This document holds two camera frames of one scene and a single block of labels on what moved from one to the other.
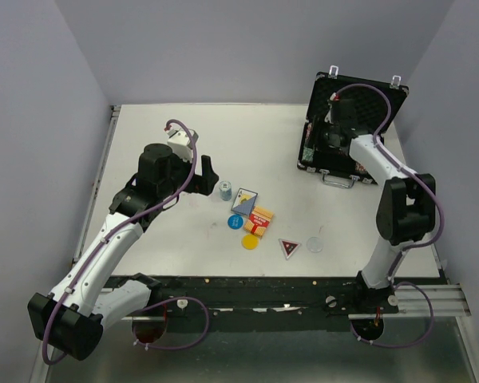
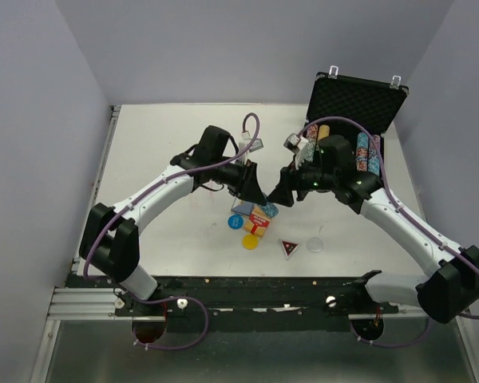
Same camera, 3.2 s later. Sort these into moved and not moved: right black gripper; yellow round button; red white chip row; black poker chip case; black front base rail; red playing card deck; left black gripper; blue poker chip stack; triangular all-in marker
Moved: blue poker chip stack; right black gripper; left black gripper
Not moved: black front base rail; black poker chip case; red white chip row; triangular all-in marker; red playing card deck; yellow round button
